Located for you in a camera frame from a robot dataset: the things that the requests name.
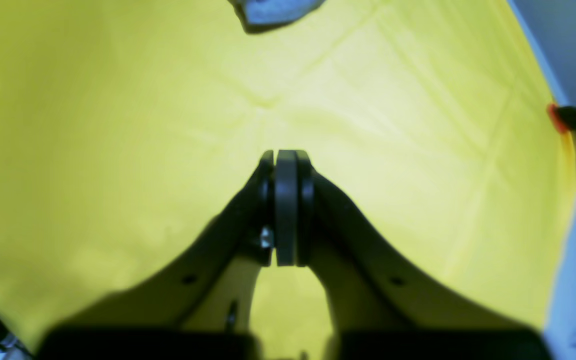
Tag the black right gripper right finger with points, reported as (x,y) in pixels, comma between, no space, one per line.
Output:
(383,307)

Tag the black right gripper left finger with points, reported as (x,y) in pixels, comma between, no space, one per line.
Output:
(195,308)

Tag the grey t-shirt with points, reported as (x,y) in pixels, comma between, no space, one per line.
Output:
(258,16)

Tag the yellow table cloth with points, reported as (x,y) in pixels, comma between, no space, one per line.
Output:
(126,125)

